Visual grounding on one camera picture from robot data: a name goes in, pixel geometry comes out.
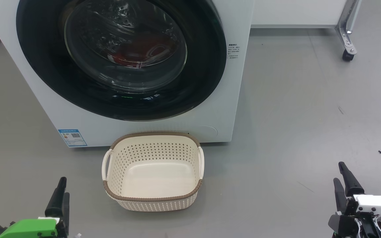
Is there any white front-load washing machine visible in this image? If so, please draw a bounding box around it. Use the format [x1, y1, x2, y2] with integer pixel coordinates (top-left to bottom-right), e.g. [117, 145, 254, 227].
[0, 0, 254, 148]

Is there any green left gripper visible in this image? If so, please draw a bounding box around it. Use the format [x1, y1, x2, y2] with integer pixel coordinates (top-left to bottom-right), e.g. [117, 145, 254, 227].
[0, 177, 70, 238]

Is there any blue energy label sticker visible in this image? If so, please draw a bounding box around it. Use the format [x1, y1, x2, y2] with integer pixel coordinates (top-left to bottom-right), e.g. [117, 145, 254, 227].
[58, 129, 88, 147]

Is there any red and white garment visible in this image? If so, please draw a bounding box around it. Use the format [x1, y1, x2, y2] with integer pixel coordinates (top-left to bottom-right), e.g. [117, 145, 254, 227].
[111, 33, 178, 68]

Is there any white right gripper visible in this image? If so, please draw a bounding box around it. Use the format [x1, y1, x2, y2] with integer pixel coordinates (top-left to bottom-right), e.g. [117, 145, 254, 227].
[329, 162, 381, 238]

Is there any white partition board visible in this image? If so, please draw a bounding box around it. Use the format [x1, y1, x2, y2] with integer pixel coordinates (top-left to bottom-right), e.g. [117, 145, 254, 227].
[251, 0, 349, 28]

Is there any round black glass washer door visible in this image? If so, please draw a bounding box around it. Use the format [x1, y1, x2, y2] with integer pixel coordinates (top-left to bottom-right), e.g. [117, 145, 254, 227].
[16, 0, 227, 122]

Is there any metal leg with caster wheel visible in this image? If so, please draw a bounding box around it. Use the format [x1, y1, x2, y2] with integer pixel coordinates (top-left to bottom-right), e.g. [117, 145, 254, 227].
[334, 0, 363, 61]

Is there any cream perforated basket brown rim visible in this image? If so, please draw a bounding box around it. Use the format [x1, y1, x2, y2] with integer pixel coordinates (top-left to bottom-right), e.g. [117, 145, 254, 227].
[102, 131, 205, 212]

